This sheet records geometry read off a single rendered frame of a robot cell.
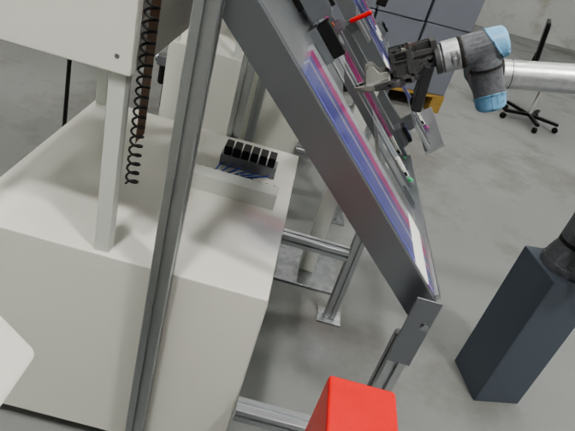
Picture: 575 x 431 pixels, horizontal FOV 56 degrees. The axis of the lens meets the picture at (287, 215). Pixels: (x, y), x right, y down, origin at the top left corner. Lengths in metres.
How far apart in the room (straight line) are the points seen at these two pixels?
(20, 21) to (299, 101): 0.46
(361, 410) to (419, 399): 1.21
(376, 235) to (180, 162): 0.37
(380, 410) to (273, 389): 1.02
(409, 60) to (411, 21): 3.00
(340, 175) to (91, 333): 0.68
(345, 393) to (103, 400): 0.81
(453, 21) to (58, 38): 3.75
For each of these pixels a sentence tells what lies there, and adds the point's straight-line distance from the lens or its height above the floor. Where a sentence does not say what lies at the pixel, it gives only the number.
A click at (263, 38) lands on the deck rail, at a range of 0.87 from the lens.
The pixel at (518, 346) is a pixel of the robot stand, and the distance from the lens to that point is 1.94.
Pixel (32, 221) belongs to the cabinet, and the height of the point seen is 0.62.
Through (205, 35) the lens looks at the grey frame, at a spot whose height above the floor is 1.11.
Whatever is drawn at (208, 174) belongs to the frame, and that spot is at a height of 0.67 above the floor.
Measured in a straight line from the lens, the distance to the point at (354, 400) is 0.78.
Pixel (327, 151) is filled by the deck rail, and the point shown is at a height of 0.97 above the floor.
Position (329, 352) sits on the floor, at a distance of 1.96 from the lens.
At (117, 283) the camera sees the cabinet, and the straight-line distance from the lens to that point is 1.18.
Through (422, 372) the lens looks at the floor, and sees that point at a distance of 2.07.
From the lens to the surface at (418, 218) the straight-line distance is 1.36.
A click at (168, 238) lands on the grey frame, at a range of 1.03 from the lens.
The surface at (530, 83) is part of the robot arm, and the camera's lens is 1.55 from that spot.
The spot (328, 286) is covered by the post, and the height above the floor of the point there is 0.01.
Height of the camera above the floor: 1.35
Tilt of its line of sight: 32 degrees down
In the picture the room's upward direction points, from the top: 17 degrees clockwise
